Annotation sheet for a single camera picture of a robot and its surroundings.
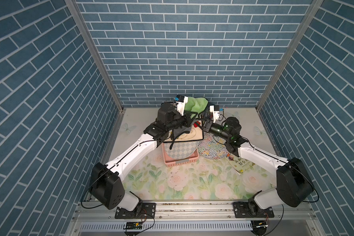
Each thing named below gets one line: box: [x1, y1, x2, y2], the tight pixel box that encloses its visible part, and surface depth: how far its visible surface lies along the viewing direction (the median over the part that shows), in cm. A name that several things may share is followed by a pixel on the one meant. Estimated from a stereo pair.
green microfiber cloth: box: [184, 96, 209, 119], surface depth 73 cm
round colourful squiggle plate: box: [197, 131, 229, 160], surface depth 96 cm
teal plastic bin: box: [198, 104, 214, 121], surface depth 74 cm
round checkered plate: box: [164, 141, 199, 160], surface depth 93 cm
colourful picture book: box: [224, 153, 256, 176], surface depth 91 cm
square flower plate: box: [163, 119, 204, 143], surface depth 73 cm
